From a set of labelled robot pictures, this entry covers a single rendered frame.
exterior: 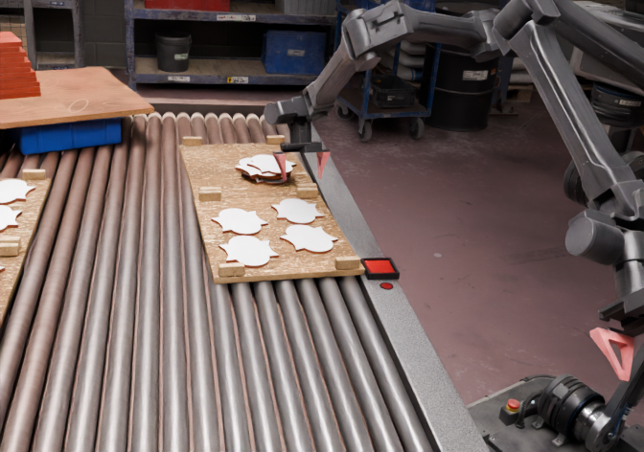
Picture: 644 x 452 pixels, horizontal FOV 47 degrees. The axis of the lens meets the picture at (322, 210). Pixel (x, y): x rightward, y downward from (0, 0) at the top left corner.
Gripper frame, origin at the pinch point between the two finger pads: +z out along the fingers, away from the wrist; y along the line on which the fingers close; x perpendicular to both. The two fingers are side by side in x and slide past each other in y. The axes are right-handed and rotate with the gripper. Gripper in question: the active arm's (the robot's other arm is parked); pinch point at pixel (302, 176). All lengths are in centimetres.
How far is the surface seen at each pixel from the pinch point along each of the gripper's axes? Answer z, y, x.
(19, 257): 11, 69, 19
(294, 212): 8.6, 3.4, 3.9
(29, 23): -55, 78, -145
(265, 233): 11.9, 12.9, 12.7
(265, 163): -2.4, 5.8, -19.7
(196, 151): -5.3, 23.3, -40.5
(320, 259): 16.6, 2.8, 26.2
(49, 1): -98, 90, -427
